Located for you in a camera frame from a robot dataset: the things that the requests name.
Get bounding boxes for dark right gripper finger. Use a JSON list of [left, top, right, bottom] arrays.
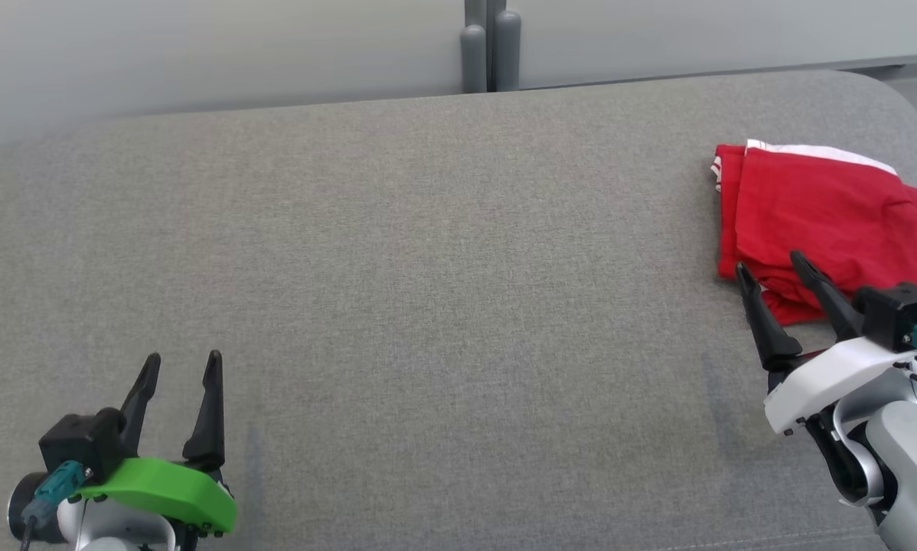
[[789, 249, 866, 344], [735, 261, 804, 374]]

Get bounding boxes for grey fabric sofa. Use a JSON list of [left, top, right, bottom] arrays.
[[0, 69, 917, 551]]

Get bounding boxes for red shorts with white stripe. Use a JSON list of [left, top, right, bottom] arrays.
[[734, 139, 917, 328]]

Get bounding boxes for red Bulls 23 jersey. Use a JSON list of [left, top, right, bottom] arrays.
[[709, 142, 750, 281]]

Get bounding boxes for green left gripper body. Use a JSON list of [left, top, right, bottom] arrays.
[[75, 456, 238, 536]]

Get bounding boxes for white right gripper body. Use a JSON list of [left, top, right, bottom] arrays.
[[764, 336, 917, 437]]

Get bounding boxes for grey rounded partition post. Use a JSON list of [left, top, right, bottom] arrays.
[[460, 24, 489, 95], [492, 8, 523, 92]]

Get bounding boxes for teal left cable connector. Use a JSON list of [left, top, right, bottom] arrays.
[[20, 460, 86, 526]]

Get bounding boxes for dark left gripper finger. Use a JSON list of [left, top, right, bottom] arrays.
[[117, 351, 163, 453], [181, 349, 227, 472]]

